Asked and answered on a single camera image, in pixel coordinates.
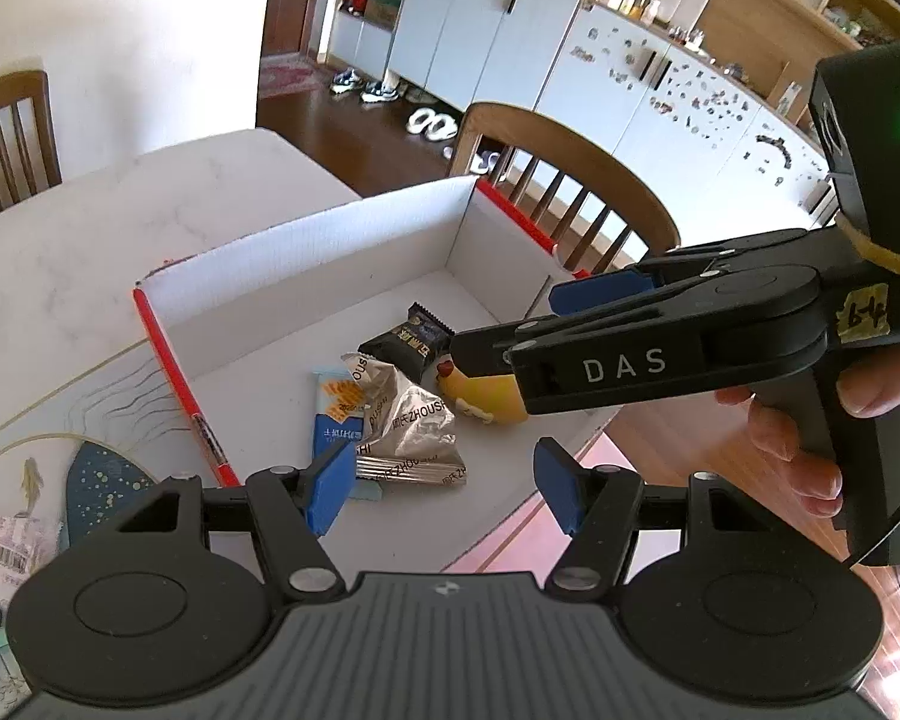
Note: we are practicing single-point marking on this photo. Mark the black snack packet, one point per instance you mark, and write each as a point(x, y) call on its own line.
point(405, 345)

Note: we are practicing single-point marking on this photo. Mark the dark wooden chair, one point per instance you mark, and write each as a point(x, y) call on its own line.
point(7, 90)

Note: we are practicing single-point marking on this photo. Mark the white wooden wall cabinet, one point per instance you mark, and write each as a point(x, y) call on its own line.
point(480, 37)

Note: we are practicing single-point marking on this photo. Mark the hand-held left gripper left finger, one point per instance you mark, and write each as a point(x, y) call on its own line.
point(330, 491)

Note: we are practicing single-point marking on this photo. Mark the light wooden chair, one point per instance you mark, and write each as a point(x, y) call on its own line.
point(570, 135)

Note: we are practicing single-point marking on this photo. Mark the grey sneaker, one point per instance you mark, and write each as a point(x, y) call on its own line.
point(379, 90)
point(347, 80)

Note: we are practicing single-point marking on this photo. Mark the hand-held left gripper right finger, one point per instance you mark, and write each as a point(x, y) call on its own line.
point(559, 487)

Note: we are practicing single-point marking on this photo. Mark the yellow duck toy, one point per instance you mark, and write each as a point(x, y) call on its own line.
point(487, 397)

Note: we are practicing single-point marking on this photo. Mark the white plastic container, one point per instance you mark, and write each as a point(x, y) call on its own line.
point(682, 0)

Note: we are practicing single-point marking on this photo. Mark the silver foil packet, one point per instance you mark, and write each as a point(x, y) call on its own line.
point(412, 427)

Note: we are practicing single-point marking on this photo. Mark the blue orange snack packet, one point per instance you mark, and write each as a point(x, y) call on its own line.
point(337, 420)

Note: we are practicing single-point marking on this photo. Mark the person's right hand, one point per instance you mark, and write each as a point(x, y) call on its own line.
point(810, 484)

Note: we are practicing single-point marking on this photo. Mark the white marble desktop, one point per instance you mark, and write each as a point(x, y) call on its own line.
point(82, 277)

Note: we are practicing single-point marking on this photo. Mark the red cardboard box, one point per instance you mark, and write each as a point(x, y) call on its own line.
point(307, 270)

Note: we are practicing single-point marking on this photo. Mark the blue printed table mat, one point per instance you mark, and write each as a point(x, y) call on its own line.
point(105, 487)

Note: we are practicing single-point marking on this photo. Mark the white slipper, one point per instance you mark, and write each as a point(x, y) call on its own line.
point(444, 127)
point(420, 122)

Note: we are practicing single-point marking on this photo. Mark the red patterned rug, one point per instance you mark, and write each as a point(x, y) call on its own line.
point(289, 79)

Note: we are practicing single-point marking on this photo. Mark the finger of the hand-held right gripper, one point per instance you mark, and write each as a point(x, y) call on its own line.
point(600, 291)
point(540, 371)

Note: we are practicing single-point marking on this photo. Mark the bread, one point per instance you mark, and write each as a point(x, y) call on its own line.
point(15, 532)

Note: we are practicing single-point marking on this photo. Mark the purple slipper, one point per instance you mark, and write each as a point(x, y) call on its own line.
point(450, 151)
point(484, 163)

